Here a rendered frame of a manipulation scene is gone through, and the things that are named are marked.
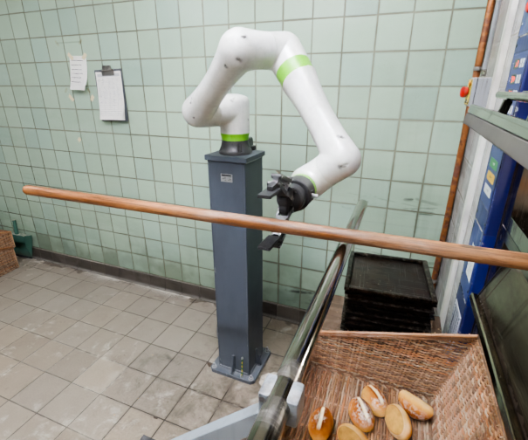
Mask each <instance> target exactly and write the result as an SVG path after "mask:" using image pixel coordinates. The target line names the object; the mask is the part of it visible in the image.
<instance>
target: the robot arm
mask: <svg viewBox="0 0 528 440"><path fill-rule="evenodd" d="M255 70H269V71H273V73H274V75H275V76H276V78H277V80H278V82H279V83H280V85H281V86H282V87H283V91H284V92H285V94H286V95H287V97H288V98H289V99H290V101H291V103H292V104H293V105H294V106H295V108H296V109H297V111H298V113H299V115H300V116H301V118H302V120H303V121H304V123H305V125H306V127H307V129H308V130H309V132H310V134H311V136H312V139H313V141H314V143H315V145H316V146H317V148H318V151H319V155H318V156H317V157H316V158H314V159H313V160H311V161H310V162H308V163H306V164H305V165H304V166H302V167H300V168H298V169H296V170H295V171H294V172H293V174H292V175H291V177H289V176H285V175H282V174H274V173H271V178H272V182H271V181H268V182H267V189H265V190H263V191H262V192H260V193H259V194H257V198H263V199H272V198H273V197H274V196H277V203H278V212H277V214H276V218H277V219H281V220H287V221H289V219H290V216H291V214H292V213H294V212H297V211H300V210H303V209H304V208H305V207H306V206H307V205H308V204H309V203H310V202H311V201H312V200H315V199H317V198H318V197H319V196H321V195H322V194H323V193H325V192H326V191H327V190H329V189H330V188H331V187H332V186H334V185H335V184H337V183H338V182H341V181H343V180H345V179H346V178H347V177H349V176H351V175H353V174H355V173H356V172H357V170H358V169H359V167H360V164H361V154H360V151H359V149H358V148H357V147H356V145H355V144H354V143H353V141H352V140H351V138H350V137H349V135H348V134H347V133H346V131H345V129H344V128H343V127H342V125H341V124H340V122H339V120H338V118H337V116H336V114H335V113H334V111H333V109H332V107H331V105H330V103H329V101H328V99H327V97H326V95H325V93H324V91H323V88H322V86H321V84H320V82H319V78H318V75H317V73H316V70H315V68H314V67H313V66H312V63H311V61H310V59H309V58H308V56H307V54H306V52H305V49H304V47H303V45H302V44H301V42H300V41H299V39H298V37H297V36H296V35H295V34H293V33H291V32H289V31H257V30H252V29H248V28H243V27H233V28H231V29H229V30H227V31H226V32H225V33H224V34H223V35H222V37H221V39H220V42H219V45H218V47H217V50H216V54H215V57H214V58H213V60H212V63H211V65H210V67H209V69H208V71H207V72H206V74H205V76H204V78H203V79H202V81H201V83H200V84H199V86H198V87H197V88H196V89H195V90H194V91H193V92H192V93H191V95H190V96H188V97H187V98H186V100H185V101H184V103H183V105H182V115H183V118H184V120H185V121H186V122H187V123H188V124H189V125H190V126H192V127H220V135H221V137H222V144H221V147H220V149H219V154H220V155H229V156H239V155H250V154H251V153H252V150H256V145H253V139H252V137H249V135H250V102H249V99H248V98H247V97H246V96H244V95H242V94H236V93H228V92H229V91H230V89H231V88H232V87H233V86H234V85H235V84H236V83H237V81H238V80H240V78H242V77H243V76H244V74H245V73H247V72H248V71H255ZM282 183H283V184H282ZM280 214H281V216H280ZM285 236H286V234H283V233H277V232H272V233H271V235H268V236H267V237H266V238H265V239H264V241H263V242H262V243H261V244H260V245H259V246H258V247H257V248H258V249H259V250H264V251H270V250H271V249H272V248H279V249H280V247H281V245H282V243H283V242H284V239H285Z"/></svg>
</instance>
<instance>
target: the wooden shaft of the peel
mask: <svg viewBox="0 0 528 440"><path fill-rule="evenodd" d="M22 191H23V192H24V193H25V194H26V195H30V196H41V197H46V198H52V199H58V200H64V201H70V202H75V203H87V204H92V205H99V206H104V207H110V208H116V209H122V210H133V211H139V212H145V213H150V214H156V215H163V216H168V217H179V218H185V219H191V220H196V221H203V222H208V223H219V224H225V225H231V226H236V227H243V228H249V229H254V230H266V231H271V232H277V233H283V234H289V235H295V236H301V237H311V238H317V239H324V240H329V241H335V242H341V243H347V244H357V245H364V246H370V247H375V248H381V249H387V250H393V251H404V252H410V253H415V254H422V255H428V256H433V257H439V258H450V259H456V260H462V261H468V262H474V263H479V264H486V265H496V266H503V267H508V268H514V269H519V270H526V271H528V253H523V252H517V251H505V250H499V249H492V248H485V247H479V246H473V245H466V244H454V243H447V242H441V241H435V240H428V239H421V238H415V237H403V236H396V235H390V234H383V233H377V232H371V231H363V230H352V229H345V228H339V227H332V226H325V225H319V224H313V223H301V222H294V221H287V220H281V219H275V218H268V217H256V216H250V215H243V214H237V213H230V212H223V211H217V210H205V209H198V208H192V207H185V206H179V205H173V204H165V203H154V202H147V201H141V200H134V199H127V198H121V197H115V196H103V195H96V194H90V193H83V192H77V191H70V190H63V189H52V188H45V187H39V186H32V185H25V186H23V189H22Z"/></svg>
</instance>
